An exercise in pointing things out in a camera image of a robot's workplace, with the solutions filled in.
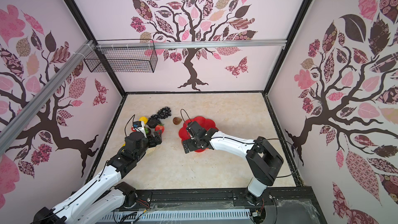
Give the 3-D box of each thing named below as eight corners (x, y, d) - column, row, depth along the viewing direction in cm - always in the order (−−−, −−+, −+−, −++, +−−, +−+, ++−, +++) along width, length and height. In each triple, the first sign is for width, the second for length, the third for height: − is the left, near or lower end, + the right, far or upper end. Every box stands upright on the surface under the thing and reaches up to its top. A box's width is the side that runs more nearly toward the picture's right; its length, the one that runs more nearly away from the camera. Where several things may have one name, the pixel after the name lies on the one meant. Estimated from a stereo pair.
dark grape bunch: (151, 126, 103) (149, 122, 99) (148, 120, 106) (146, 116, 102) (172, 115, 109) (171, 110, 105) (168, 110, 112) (167, 105, 108)
